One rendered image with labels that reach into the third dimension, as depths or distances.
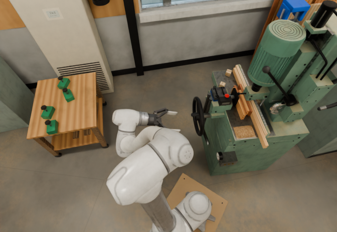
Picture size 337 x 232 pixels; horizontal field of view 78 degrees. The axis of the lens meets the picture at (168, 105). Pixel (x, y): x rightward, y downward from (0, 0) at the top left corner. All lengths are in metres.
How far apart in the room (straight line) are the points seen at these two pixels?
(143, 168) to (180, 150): 0.13
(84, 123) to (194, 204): 1.18
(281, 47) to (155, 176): 0.79
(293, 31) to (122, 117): 0.97
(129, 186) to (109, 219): 1.47
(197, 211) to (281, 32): 0.96
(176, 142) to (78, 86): 1.64
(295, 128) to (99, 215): 1.78
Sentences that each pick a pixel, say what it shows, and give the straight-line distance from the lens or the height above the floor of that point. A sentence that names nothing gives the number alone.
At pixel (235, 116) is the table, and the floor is 0.90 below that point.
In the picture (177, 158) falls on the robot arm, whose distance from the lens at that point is 0.71.
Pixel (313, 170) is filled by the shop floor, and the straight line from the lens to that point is 2.63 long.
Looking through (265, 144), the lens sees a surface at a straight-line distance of 1.39.
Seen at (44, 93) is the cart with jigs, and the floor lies 0.53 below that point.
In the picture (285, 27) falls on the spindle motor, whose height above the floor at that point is 1.50.
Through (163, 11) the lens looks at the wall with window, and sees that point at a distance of 2.43.
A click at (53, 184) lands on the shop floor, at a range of 2.43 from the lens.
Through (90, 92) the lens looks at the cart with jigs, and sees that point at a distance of 2.14.
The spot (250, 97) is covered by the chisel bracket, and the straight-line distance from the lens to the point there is 1.43.
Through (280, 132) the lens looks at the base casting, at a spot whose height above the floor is 0.80.
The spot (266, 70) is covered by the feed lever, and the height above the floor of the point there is 1.41.
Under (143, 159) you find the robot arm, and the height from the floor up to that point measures 1.43.
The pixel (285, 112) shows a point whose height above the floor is 1.02.
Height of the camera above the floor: 2.10
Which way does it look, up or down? 55 degrees down
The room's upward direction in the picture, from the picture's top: straight up
